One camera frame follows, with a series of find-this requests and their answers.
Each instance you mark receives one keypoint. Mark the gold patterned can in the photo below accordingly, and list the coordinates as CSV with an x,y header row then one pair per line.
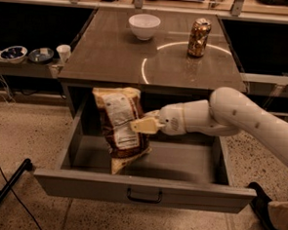
x,y
198,37

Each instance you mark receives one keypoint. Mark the black tripod leg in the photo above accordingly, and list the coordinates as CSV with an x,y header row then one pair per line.
x,y
4,189

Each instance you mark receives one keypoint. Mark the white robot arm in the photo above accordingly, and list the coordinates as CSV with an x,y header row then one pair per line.
x,y
226,112

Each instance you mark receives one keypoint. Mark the dark blue bowl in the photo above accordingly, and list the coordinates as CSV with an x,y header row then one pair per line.
x,y
41,55

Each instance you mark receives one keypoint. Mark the grey open drawer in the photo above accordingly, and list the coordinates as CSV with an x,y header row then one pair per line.
x,y
192,171

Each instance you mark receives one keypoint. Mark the cream robot base part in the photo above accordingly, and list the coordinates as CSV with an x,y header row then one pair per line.
x,y
278,214

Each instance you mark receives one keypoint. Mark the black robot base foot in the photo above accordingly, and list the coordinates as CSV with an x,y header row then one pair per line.
x,y
259,205

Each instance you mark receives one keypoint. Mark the black drawer handle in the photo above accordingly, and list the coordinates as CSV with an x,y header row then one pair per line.
x,y
143,197

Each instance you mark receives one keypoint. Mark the grey side shelf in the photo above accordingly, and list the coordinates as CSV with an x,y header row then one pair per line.
x,y
29,69

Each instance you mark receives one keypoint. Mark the white paper cup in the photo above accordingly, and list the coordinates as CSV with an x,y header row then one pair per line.
x,y
64,52

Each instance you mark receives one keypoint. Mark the grey cabinet counter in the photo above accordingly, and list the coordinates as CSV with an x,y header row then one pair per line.
x,y
109,55

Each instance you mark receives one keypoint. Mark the brown chip bag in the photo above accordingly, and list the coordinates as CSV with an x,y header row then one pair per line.
x,y
118,107

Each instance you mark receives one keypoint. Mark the blue bowl left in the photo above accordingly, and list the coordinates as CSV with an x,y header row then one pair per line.
x,y
15,54

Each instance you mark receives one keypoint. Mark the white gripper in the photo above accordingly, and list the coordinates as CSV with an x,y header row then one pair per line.
x,y
171,121

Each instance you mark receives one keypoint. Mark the white bowl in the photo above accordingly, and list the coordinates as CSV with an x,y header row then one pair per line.
x,y
144,26

